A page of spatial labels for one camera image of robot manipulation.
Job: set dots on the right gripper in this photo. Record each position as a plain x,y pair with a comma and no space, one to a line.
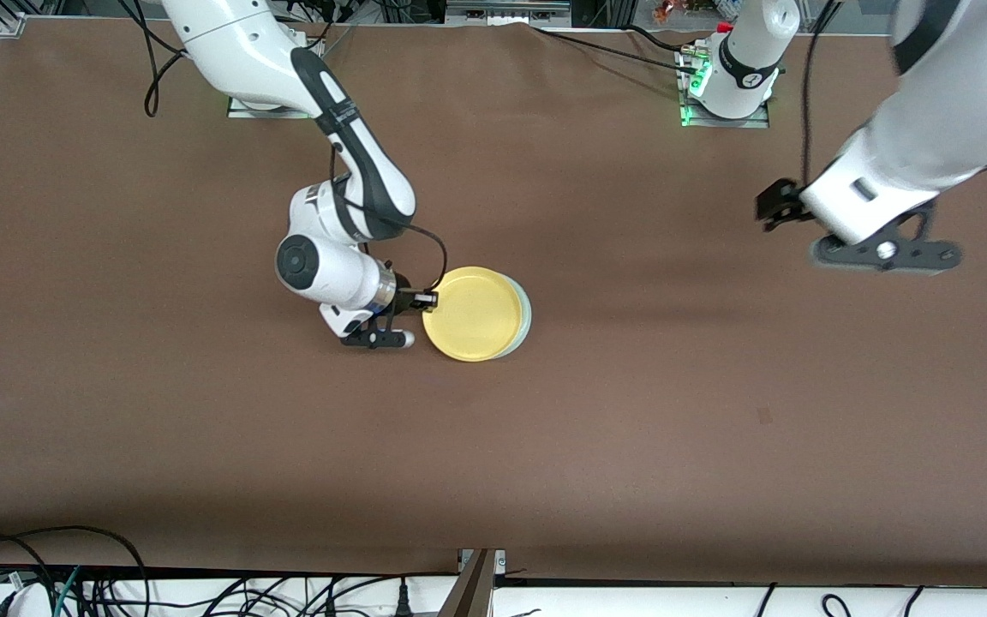
405,299

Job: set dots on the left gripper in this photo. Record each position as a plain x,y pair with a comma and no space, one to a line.
777,206

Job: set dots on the yellow round plate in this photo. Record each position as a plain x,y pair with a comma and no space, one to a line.
472,313

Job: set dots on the pale green round plate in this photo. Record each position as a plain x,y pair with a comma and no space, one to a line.
527,317

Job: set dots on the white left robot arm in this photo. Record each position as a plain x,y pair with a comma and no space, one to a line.
965,86

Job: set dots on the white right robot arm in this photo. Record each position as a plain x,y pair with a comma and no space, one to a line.
236,43

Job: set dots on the brown table cover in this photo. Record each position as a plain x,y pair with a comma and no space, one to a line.
493,446

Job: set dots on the black power plug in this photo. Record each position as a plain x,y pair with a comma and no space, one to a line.
404,604

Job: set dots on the white bench surface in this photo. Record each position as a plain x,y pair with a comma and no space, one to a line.
631,604

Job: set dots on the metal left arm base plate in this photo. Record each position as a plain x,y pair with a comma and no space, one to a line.
759,122

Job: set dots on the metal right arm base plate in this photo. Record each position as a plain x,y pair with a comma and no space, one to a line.
245,110

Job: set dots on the aluminium frame post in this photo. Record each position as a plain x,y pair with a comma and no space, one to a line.
472,591

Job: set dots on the aluminium corner bracket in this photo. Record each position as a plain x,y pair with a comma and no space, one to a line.
10,26

